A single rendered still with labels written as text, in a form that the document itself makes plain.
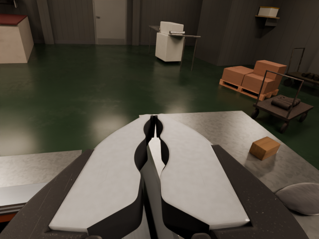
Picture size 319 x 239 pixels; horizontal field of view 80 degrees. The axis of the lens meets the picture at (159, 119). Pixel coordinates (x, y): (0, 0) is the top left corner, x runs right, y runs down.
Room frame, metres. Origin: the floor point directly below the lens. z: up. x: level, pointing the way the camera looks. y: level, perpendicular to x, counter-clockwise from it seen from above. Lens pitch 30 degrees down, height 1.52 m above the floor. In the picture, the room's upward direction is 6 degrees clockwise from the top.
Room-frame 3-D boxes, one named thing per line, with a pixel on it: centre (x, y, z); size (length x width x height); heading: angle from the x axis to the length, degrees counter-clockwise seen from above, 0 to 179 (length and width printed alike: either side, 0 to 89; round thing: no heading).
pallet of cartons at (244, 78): (4.55, -2.05, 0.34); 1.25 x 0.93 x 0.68; 30
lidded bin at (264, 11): (7.08, -3.04, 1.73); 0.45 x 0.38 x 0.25; 29
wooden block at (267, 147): (0.63, -0.43, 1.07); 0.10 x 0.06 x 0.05; 124
